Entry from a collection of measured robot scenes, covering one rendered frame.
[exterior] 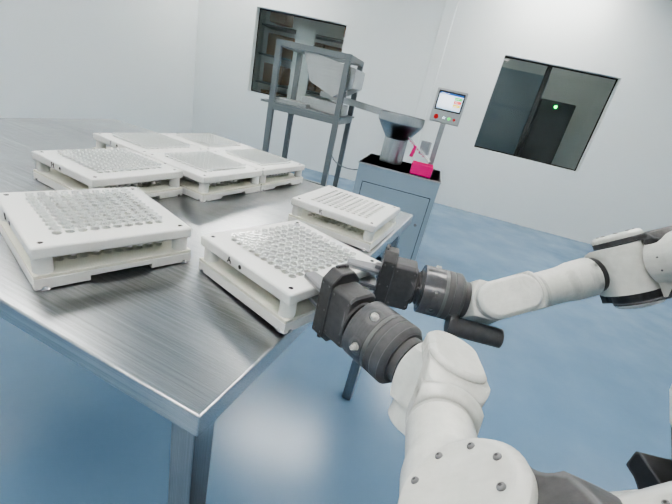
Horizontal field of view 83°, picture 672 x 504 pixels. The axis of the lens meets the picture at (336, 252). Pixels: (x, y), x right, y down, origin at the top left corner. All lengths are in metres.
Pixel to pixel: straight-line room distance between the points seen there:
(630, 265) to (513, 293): 0.21
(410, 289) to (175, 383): 0.40
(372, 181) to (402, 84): 2.84
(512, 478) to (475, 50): 5.52
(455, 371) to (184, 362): 0.34
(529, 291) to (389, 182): 2.31
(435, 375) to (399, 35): 5.43
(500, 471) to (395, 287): 0.48
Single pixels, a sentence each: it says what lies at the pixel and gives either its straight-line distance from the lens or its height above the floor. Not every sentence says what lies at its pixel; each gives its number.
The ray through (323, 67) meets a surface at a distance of 3.83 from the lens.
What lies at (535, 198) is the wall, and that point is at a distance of 5.88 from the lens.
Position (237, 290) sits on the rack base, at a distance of 0.67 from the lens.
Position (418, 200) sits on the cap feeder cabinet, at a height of 0.59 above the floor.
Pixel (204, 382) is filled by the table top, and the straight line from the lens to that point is 0.53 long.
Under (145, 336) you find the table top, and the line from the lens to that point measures 0.60.
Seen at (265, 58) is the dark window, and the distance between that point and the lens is 6.26.
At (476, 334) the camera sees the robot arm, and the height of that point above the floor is 0.91.
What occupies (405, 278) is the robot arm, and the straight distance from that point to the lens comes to 0.68.
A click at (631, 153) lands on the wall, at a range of 6.10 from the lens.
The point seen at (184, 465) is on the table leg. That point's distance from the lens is 0.62.
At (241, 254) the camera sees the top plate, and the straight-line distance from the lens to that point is 0.67.
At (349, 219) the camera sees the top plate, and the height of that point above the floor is 0.94.
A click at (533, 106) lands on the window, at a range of 5.82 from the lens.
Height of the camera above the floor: 1.24
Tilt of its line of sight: 23 degrees down
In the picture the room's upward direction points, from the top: 13 degrees clockwise
